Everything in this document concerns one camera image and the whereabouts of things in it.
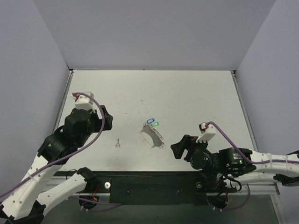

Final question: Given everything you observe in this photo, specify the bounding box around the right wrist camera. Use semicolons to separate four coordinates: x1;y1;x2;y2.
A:
196;123;216;143

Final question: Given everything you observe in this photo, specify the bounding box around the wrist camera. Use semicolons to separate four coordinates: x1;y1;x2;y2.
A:
71;93;95;112
196;123;216;143

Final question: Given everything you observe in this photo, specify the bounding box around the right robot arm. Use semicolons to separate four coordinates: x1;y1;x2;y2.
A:
171;134;299;193

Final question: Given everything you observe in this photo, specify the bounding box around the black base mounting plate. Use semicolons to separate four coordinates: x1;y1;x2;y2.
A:
82;171;237;206

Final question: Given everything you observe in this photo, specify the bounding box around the blue plastic key tag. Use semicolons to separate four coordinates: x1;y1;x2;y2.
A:
147;118;155;124

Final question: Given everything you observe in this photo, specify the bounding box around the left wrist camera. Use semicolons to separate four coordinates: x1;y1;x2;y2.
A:
71;93;95;112

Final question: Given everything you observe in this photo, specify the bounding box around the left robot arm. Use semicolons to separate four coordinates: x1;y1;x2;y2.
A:
0;105;113;224

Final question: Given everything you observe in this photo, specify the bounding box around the green plastic key tag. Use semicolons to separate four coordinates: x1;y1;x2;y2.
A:
150;121;159;127

